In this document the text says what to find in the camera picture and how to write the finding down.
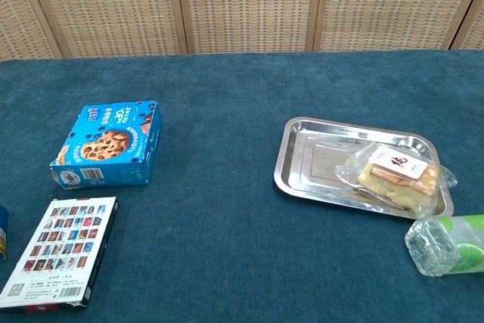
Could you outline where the orange and blue snack box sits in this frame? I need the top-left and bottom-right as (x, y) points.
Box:
(0, 203), (9, 262)

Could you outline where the blue chocolate chip cookie box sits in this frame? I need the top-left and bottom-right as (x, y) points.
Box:
(49, 100), (163, 190)

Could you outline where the white picture grid card box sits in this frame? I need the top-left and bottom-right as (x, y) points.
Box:
(0, 196), (119, 311)

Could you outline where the woven bamboo folding screen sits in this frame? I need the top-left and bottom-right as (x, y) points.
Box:
(0, 0), (484, 62)

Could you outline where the clear bottle with green label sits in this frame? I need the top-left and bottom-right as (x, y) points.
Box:
(404, 213), (484, 278)

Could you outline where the silver metal tray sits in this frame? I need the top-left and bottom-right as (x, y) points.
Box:
(273, 116), (455, 220)

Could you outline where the clear bagged biscuit pack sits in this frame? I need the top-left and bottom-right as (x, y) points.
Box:
(334, 141), (459, 216)

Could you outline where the blue table cloth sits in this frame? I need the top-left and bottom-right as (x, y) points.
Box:
(0, 49), (484, 323)

